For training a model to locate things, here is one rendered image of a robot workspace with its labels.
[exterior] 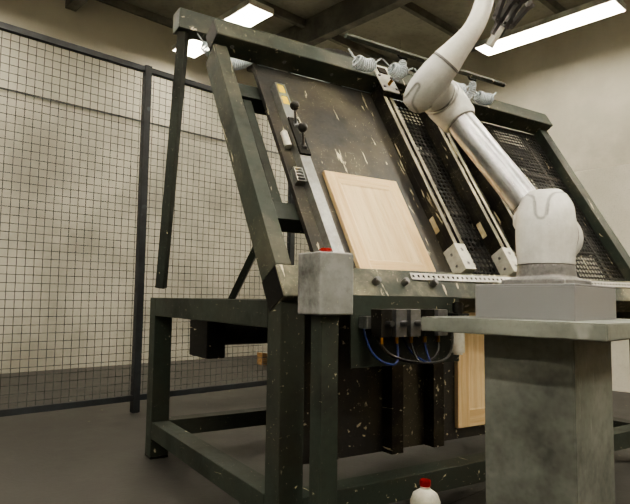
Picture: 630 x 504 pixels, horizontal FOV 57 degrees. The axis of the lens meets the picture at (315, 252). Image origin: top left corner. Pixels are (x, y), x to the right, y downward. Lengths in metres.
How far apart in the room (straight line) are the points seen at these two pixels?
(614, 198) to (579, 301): 4.43
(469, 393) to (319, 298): 1.22
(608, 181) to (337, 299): 4.63
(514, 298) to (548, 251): 0.16
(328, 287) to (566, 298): 0.62
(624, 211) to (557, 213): 4.25
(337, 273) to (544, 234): 0.57
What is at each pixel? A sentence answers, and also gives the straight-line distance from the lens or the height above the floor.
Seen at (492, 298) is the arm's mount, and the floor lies 0.80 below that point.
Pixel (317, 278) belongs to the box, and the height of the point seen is 0.85.
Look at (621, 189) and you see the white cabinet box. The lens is 5.97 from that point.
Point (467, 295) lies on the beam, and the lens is 2.29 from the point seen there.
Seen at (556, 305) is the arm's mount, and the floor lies 0.79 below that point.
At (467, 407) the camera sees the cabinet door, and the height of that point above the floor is 0.33.
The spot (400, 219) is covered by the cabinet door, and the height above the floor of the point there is 1.12.
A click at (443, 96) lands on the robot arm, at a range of 1.99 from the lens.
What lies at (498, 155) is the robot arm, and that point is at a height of 1.27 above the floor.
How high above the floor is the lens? 0.80
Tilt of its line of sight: 5 degrees up
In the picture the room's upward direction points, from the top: 1 degrees clockwise
